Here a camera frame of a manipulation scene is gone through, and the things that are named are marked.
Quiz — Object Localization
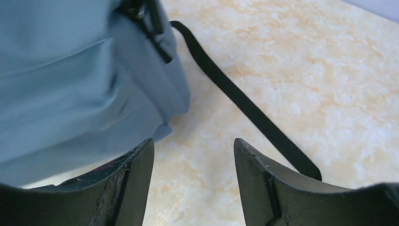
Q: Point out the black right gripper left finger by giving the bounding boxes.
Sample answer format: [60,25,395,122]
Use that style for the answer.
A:
[0,138,154,226]

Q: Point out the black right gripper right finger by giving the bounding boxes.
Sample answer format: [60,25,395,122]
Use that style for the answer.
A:
[234,138,399,226]

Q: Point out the blue student backpack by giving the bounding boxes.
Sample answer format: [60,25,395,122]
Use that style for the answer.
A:
[0,0,321,186]

